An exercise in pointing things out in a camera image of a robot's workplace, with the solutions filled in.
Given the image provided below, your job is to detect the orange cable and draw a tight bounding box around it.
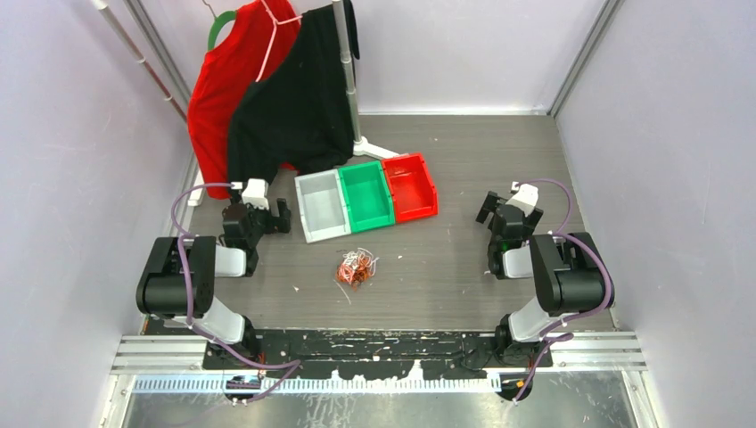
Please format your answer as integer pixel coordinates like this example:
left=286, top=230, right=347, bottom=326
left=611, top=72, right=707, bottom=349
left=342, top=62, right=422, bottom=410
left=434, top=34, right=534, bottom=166
left=335, top=259, right=374, bottom=291

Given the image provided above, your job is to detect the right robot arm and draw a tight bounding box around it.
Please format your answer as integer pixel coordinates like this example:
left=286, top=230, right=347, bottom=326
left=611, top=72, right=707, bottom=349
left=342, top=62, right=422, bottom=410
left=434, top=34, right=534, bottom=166
left=475, top=191, right=613, bottom=366

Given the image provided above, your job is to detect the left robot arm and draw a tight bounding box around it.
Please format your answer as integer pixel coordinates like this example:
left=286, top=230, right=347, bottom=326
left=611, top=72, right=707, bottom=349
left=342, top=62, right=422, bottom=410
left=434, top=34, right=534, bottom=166
left=136, top=198, right=292, bottom=368

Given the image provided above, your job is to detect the grey plastic bin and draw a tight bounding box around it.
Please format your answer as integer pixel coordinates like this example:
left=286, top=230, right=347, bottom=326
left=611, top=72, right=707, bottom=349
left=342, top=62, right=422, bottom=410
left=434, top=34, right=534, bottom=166
left=294, top=169, right=351, bottom=243

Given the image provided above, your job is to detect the red plastic bin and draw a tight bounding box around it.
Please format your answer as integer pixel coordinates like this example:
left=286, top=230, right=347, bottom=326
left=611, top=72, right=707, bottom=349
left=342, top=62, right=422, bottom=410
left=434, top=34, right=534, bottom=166
left=381, top=152, right=439, bottom=223

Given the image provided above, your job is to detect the green plastic bin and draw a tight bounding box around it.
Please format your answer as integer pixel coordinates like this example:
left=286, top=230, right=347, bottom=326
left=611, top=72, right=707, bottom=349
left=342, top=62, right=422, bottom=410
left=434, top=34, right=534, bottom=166
left=338, top=160, right=396, bottom=234

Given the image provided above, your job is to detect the white clothes rack stand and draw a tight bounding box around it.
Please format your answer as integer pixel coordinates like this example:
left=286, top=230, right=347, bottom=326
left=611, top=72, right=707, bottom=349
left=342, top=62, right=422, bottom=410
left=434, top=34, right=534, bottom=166
left=186, top=0, right=402, bottom=208

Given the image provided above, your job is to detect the black t-shirt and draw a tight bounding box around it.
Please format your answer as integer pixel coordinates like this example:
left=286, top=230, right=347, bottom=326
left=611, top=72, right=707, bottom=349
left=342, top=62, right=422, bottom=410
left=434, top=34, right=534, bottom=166
left=227, top=5, right=354, bottom=182

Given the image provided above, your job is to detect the red t-shirt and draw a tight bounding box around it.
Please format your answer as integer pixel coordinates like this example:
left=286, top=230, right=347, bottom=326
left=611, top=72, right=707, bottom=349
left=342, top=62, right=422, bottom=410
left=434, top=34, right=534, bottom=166
left=187, top=0, right=300, bottom=183

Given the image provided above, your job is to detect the green hanger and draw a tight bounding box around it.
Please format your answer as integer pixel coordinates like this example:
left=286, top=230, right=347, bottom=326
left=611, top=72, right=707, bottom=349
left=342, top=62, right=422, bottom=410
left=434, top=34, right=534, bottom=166
left=201, top=0, right=237, bottom=52

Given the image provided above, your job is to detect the pink hanger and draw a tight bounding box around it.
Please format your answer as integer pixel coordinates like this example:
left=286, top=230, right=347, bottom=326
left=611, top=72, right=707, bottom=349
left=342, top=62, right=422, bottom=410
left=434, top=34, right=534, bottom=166
left=255, top=0, right=302, bottom=82

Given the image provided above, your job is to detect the red white rod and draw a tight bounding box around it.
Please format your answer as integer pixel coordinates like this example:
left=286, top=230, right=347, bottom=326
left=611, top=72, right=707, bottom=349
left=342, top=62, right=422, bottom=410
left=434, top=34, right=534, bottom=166
left=90, top=0, right=189, bottom=123

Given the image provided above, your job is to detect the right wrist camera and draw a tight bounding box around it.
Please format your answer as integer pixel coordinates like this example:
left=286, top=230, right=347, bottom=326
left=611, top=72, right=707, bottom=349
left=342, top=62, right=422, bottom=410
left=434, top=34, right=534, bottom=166
left=505, top=182, right=538, bottom=217

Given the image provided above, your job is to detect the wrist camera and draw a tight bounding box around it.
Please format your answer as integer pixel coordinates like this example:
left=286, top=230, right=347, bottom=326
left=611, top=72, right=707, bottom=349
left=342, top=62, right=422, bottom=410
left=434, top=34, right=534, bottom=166
left=505, top=182, right=538, bottom=217
left=241, top=178, right=270, bottom=210

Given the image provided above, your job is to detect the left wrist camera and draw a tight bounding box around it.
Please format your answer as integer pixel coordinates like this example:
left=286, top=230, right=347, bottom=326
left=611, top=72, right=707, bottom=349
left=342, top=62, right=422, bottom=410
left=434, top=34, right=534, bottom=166
left=241, top=178, right=270, bottom=210

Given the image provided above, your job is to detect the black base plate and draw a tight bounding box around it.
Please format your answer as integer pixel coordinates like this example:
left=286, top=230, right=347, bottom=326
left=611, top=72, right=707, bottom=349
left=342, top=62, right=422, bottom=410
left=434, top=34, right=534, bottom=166
left=202, top=329, right=554, bottom=382

